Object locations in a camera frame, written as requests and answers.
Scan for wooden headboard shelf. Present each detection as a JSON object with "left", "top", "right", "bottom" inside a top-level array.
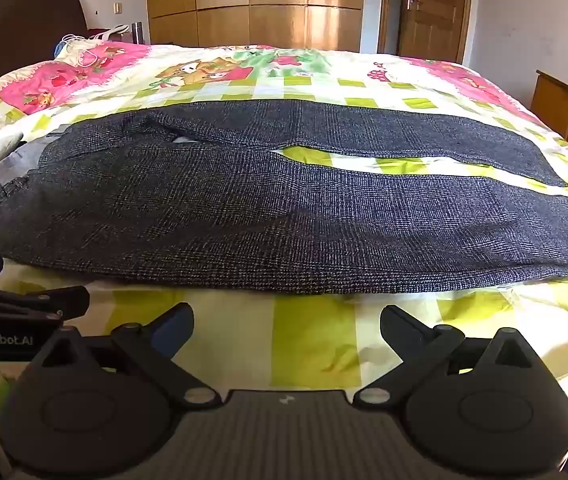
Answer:
[{"left": 531, "top": 70, "right": 568, "bottom": 167}]

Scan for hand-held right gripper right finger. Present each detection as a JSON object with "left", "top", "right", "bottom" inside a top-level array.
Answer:
[{"left": 353, "top": 305, "right": 540, "bottom": 408}]

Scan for dark grey checked pants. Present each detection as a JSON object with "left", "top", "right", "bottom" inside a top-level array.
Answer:
[{"left": 0, "top": 99, "right": 568, "bottom": 297}]

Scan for wooden door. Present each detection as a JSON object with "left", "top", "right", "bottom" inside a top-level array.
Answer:
[{"left": 397, "top": 0, "right": 474, "bottom": 64}]

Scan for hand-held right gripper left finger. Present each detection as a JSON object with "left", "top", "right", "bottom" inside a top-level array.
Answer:
[{"left": 30, "top": 302, "right": 223, "bottom": 408}]

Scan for wooden wardrobe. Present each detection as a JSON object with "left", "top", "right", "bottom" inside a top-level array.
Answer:
[{"left": 145, "top": 0, "right": 368, "bottom": 54}]

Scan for dark brown headboard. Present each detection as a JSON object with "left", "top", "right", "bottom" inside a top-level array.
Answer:
[{"left": 0, "top": 0, "right": 90, "bottom": 97}]

